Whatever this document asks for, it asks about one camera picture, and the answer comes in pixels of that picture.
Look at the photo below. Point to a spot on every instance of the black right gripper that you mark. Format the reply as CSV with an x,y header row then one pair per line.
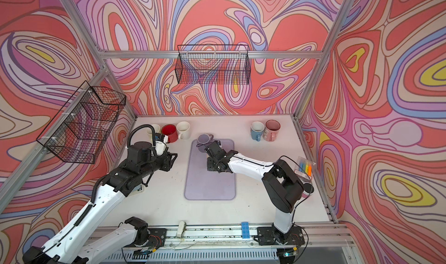
x,y
210,166

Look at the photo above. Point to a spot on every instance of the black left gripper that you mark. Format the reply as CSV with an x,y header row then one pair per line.
x,y
167,161

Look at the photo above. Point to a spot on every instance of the lavender mug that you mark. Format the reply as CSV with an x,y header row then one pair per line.
x,y
203,140

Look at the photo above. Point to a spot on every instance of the red mug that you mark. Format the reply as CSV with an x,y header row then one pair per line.
x,y
170,131

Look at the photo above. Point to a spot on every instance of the light green mug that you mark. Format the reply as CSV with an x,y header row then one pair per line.
x,y
156,128

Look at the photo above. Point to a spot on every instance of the white mug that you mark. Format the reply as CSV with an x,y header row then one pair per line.
x,y
183,130

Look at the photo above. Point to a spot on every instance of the blue floral mug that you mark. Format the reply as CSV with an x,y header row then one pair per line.
x,y
256,130

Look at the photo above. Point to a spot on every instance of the pink cartoon mug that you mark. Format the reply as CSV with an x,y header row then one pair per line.
x,y
272,128

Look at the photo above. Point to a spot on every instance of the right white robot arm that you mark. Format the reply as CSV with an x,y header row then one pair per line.
x,y
283,186

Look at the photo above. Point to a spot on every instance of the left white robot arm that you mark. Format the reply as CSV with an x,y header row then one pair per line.
x,y
147,152

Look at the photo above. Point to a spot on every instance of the lavender plastic tray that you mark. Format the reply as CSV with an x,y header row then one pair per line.
x,y
203,185

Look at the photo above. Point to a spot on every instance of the blue toy brick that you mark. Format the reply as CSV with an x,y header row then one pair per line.
x,y
245,230

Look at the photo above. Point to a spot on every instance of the box of coloured markers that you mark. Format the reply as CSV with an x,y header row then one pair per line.
x,y
305,168

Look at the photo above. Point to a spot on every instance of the white clip on rail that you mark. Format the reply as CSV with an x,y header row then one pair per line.
x,y
180,230

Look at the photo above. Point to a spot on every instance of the left black wire basket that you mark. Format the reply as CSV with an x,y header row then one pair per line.
x,y
85,127

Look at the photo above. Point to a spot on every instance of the black wire basket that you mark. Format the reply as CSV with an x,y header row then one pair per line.
x,y
213,64
85,127

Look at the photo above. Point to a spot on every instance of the back black wire basket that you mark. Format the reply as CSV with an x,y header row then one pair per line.
x,y
213,64

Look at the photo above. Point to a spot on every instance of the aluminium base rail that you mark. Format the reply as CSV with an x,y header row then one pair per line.
x,y
325,243

